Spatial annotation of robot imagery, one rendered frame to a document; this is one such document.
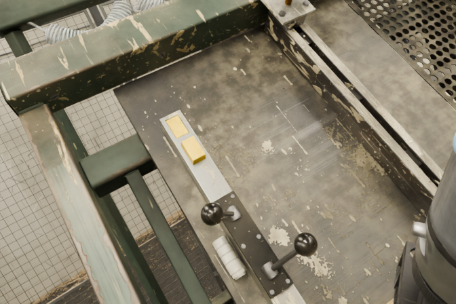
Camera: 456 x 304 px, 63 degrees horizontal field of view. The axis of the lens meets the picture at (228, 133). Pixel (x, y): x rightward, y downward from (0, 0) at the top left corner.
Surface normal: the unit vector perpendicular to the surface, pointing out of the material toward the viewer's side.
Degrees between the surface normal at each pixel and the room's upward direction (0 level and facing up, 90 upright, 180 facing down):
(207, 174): 56
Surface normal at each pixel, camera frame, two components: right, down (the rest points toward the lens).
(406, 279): -0.12, -0.73
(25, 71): 0.07, -0.48
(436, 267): -0.95, 0.29
